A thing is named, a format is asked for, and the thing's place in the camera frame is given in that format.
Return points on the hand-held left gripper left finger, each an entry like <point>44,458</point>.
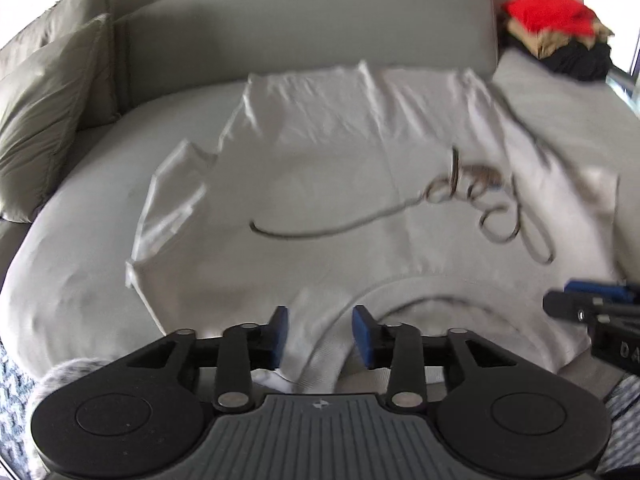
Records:
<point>280,336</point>

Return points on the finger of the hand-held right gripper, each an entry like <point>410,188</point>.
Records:
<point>595,287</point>
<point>570,305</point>

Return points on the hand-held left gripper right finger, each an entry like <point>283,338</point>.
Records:
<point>363,336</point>

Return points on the white printed t-shirt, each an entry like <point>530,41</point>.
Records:
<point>350,200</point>

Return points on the folded red garment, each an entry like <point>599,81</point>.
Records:
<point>545,7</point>

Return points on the grey sofa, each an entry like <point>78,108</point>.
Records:
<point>300,25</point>

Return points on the large grey-green pillow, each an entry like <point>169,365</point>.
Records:
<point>35,110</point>

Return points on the metal frame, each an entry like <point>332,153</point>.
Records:
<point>624,82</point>

